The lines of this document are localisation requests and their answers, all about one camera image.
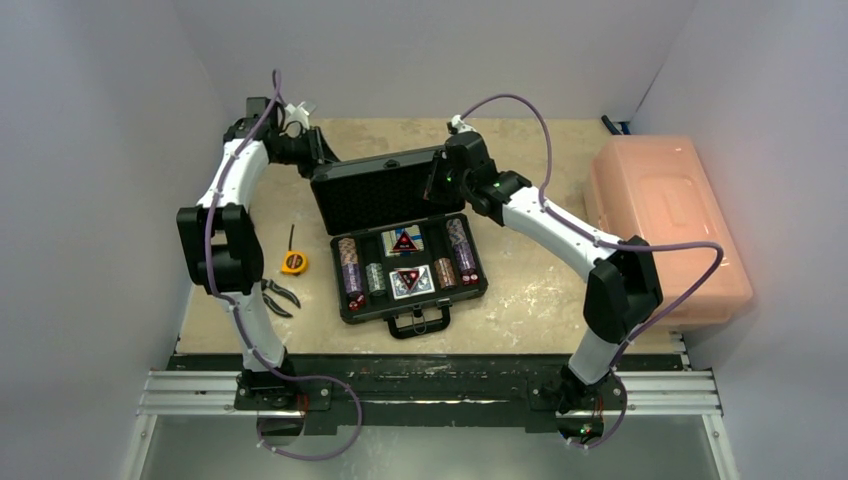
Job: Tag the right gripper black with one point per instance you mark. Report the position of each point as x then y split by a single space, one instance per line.
436 178

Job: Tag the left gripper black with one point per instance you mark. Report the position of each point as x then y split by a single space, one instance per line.
322 151

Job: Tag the blue orange chip stack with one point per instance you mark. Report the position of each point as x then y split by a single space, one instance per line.
456 231

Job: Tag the black poker set case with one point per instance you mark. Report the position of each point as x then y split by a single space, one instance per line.
360 199

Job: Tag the brown poker chip stack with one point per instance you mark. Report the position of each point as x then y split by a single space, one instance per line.
445 273

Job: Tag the grey poker chip stack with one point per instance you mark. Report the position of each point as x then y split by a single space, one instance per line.
375 280

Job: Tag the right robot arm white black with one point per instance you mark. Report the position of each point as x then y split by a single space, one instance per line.
622 283

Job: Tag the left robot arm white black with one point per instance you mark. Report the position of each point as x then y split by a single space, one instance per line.
222 251

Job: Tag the card deck upper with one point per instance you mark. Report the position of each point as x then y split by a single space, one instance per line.
402 241

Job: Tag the card deck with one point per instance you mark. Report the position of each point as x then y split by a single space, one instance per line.
402 241
409 282

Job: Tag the card deck lower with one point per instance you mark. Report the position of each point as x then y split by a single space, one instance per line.
409 282

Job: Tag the yellow tape measure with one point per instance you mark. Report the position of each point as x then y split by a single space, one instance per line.
294 262

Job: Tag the pink chip stack in case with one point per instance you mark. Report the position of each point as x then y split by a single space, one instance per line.
351 271

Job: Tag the black pliers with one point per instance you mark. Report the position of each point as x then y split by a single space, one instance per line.
270 291

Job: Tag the pink translucent plastic storage box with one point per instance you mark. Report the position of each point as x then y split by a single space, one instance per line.
654 186

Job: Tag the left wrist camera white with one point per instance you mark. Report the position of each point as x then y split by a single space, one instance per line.
298 115

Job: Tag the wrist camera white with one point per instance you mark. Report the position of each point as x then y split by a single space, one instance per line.
298 115
457 125

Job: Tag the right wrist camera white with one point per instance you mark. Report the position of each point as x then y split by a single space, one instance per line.
457 125

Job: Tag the blue clamp at wall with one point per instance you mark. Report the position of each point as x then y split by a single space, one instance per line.
615 128

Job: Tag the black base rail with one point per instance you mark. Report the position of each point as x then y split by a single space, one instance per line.
325 392

